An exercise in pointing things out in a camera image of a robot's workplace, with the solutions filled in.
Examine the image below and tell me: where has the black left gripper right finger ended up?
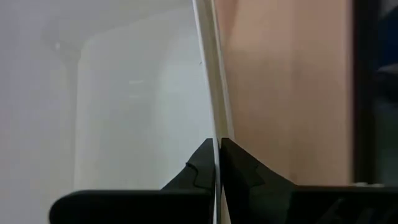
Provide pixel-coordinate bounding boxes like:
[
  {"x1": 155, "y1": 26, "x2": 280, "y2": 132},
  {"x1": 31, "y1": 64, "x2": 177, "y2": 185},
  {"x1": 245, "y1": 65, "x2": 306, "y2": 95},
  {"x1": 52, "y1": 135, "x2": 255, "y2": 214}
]
[{"x1": 220, "y1": 138, "x2": 398, "y2": 224}]

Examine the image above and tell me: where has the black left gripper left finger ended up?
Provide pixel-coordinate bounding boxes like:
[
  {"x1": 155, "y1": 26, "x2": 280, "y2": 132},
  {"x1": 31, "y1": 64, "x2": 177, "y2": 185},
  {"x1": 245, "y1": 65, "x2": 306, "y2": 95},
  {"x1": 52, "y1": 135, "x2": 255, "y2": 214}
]
[{"x1": 49, "y1": 138, "x2": 216, "y2": 224}]

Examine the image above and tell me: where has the white plastic basket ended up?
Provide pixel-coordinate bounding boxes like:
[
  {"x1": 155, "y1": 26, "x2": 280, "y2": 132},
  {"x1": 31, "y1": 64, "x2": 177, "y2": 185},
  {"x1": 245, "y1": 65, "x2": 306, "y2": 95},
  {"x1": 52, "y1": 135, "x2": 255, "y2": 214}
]
[{"x1": 0, "y1": 0, "x2": 234, "y2": 224}]

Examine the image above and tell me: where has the black table edge frame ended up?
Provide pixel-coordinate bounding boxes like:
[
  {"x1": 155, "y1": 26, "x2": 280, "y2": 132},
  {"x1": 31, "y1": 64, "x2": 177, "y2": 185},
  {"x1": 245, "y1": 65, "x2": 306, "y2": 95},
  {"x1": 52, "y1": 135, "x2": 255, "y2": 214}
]
[{"x1": 352, "y1": 0, "x2": 379, "y2": 187}]

